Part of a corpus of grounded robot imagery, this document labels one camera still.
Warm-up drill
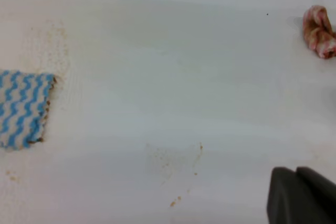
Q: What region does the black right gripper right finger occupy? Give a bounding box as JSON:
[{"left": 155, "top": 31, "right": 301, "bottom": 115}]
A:
[{"left": 296, "top": 167, "right": 335, "bottom": 223}]

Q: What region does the blue white striped rag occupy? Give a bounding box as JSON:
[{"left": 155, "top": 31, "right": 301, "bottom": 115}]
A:
[{"left": 1, "top": 70, "right": 56, "bottom": 150}]

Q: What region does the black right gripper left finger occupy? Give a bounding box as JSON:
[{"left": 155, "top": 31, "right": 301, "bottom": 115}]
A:
[{"left": 267, "top": 167, "right": 322, "bottom": 224}]

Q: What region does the pink white striped rag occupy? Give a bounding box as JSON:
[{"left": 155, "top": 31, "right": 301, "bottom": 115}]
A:
[{"left": 302, "top": 5, "right": 335, "bottom": 59}]

